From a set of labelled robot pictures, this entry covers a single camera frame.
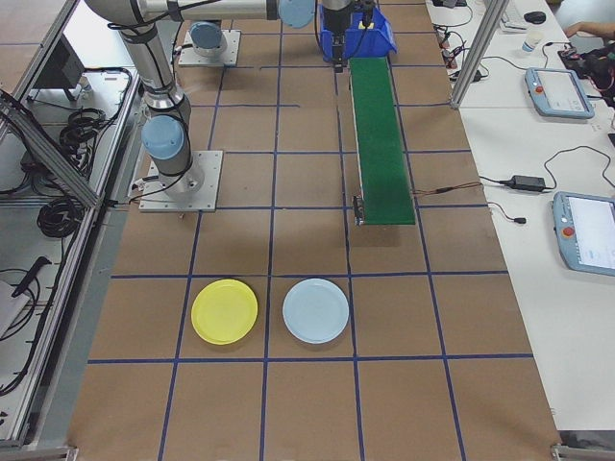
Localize white keyboard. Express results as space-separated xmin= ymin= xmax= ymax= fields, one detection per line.
xmin=501 ymin=0 xmax=529 ymax=31

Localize aluminium corner bar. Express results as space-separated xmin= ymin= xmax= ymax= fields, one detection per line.
xmin=0 ymin=444 xmax=79 ymax=461
xmin=550 ymin=444 xmax=615 ymax=461

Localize V-shaped metal bar frame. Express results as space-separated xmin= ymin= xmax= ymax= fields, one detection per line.
xmin=0 ymin=0 xmax=145 ymax=450

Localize aluminium profile post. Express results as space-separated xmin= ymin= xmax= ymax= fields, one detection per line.
xmin=449 ymin=0 xmax=511 ymax=111

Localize thin black plug cable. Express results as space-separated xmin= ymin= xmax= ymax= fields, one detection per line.
xmin=486 ymin=201 xmax=528 ymax=226

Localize blue plastic storage bin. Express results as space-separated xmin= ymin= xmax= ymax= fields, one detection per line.
xmin=320 ymin=8 xmax=399 ymax=62

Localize black power adapter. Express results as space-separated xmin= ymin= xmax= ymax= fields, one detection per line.
xmin=499 ymin=174 xmax=548 ymax=190

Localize red conveyor wire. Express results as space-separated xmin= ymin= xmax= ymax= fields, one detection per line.
xmin=411 ymin=181 xmax=483 ymax=197

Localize black coiled cable bundle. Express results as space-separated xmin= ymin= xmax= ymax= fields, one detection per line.
xmin=58 ymin=108 xmax=120 ymax=162
xmin=37 ymin=196 xmax=86 ymax=240

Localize green conveyor belt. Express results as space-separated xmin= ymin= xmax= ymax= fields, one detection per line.
xmin=347 ymin=56 xmax=417 ymax=229

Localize black handled tool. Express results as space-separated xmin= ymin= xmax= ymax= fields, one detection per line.
xmin=10 ymin=256 xmax=53 ymax=298

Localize person forearm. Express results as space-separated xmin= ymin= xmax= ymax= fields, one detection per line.
xmin=563 ymin=20 xmax=615 ymax=40

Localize yellow plate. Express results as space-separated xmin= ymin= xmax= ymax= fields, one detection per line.
xmin=190 ymin=279 xmax=260 ymax=346

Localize black device with red wires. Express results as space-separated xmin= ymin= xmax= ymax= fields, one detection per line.
xmin=556 ymin=41 xmax=615 ymax=109

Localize blue grey teach pendant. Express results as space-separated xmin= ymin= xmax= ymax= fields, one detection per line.
xmin=551 ymin=191 xmax=615 ymax=278
xmin=524 ymin=66 xmax=597 ymax=120

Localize white paper cup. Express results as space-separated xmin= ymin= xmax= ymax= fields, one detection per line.
xmin=520 ymin=29 xmax=545 ymax=55

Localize black box device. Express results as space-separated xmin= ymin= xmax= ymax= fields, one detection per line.
xmin=32 ymin=34 xmax=88 ymax=103

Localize black cables and adapters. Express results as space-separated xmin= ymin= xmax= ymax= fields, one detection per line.
xmin=434 ymin=23 xmax=470 ymax=71

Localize light blue plate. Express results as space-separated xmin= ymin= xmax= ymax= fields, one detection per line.
xmin=282 ymin=278 xmax=351 ymax=345

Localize white square base plate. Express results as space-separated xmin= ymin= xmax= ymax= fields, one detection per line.
xmin=178 ymin=29 xmax=242 ymax=67
xmin=138 ymin=150 xmax=225 ymax=213

